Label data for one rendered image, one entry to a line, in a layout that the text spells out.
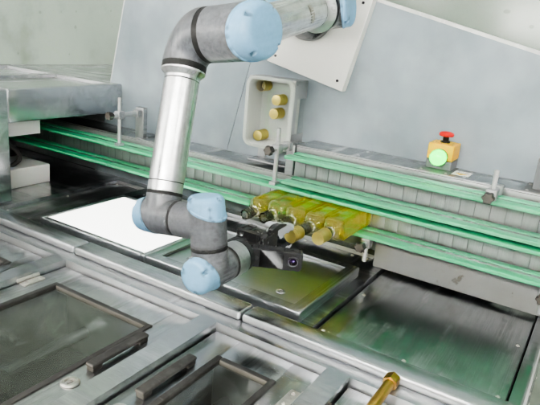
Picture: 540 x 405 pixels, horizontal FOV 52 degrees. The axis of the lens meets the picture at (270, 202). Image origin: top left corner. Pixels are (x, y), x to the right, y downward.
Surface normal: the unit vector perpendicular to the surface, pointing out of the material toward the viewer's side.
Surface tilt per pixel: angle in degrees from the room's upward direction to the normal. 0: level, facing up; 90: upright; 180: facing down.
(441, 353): 90
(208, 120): 0
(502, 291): 0
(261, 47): 82
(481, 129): 0
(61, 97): 90
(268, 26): 82
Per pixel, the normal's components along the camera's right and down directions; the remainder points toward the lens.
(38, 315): 0.09, -0.95
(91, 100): 0.84, 0.23
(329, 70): -0.53, 0.21
